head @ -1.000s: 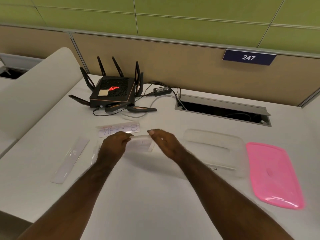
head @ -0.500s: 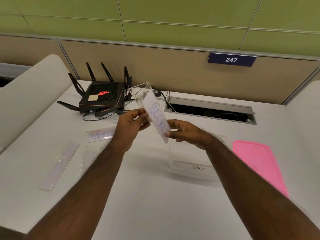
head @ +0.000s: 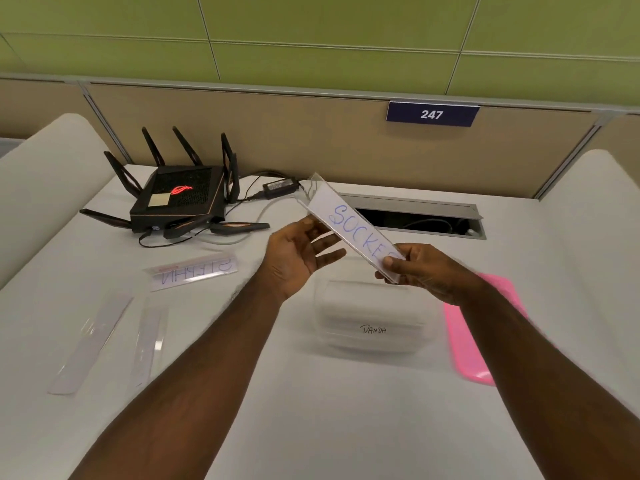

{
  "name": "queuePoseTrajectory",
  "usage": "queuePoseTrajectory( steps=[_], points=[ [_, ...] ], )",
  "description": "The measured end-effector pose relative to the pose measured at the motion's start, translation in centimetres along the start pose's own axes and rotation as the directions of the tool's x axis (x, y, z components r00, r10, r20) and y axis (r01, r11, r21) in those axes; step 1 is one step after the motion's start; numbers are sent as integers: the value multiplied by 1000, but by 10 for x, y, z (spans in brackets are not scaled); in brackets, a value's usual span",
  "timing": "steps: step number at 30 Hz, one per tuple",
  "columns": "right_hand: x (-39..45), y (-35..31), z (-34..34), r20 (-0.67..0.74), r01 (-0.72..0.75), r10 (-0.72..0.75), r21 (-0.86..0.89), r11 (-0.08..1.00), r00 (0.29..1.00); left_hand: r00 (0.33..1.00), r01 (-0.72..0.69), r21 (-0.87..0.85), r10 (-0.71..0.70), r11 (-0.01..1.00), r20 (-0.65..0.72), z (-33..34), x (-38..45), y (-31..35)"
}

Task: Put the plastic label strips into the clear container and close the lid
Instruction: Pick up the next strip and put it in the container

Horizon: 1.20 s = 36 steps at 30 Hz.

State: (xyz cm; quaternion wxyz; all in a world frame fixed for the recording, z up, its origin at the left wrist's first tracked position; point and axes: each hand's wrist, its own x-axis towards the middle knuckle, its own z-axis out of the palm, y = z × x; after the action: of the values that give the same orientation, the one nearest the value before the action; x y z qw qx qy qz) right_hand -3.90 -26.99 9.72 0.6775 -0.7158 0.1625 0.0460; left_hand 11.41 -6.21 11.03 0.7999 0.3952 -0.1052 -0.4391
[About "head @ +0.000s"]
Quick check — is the person's right forearm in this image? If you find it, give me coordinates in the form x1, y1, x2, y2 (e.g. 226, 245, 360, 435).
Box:
456, 280, 640, 480

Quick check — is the black power adapter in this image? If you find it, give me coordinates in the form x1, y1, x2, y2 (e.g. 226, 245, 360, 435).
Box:
261, 177, 301, 200

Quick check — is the pink plastic tray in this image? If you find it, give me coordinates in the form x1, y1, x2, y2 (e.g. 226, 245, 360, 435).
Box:
442, 273, 531, 387

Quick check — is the blue number sign plate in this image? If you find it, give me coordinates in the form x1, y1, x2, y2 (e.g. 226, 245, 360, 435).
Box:
385, 100, 481, 128

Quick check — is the clear name holder blue writing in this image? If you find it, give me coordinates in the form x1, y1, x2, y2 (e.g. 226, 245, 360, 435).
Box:
298, 172, 407, 285

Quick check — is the person's left hand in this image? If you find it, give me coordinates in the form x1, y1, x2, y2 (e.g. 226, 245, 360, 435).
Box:
259, 215, 347, 302

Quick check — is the person's left forearm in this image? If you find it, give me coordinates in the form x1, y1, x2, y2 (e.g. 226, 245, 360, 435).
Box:
69, 275, 292, 480

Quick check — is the person's right hand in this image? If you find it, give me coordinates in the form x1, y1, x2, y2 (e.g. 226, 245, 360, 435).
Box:
375, 243, 484, 307

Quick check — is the white cable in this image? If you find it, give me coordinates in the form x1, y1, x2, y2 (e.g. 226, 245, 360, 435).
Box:
199, 194, 307, 246

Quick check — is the clear plastic box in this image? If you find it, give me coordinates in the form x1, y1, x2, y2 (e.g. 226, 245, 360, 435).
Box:
312, 278, 442, 356

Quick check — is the empty clear name holder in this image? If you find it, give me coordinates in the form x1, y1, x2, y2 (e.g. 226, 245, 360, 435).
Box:
47, 293, 135, 396
130, 304, 170, 388

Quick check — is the white desk side divider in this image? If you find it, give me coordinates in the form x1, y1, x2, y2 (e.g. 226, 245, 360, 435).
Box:
0, 113, 117, 291
539, 148, 640, 411

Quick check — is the silver desk cable hatch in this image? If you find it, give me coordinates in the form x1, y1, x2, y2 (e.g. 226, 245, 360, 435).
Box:
339, 193, 487, 241

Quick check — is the beige desk partition panel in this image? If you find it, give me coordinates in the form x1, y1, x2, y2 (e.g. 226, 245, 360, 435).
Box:
0, 73, 640, 201

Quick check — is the clear name holder purple writing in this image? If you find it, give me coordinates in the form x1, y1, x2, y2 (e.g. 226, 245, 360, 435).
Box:
143, 253, 239, 293

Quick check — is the black router with antennas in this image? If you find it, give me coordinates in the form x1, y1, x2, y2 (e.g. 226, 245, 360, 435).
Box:
79, 126, 271, 241

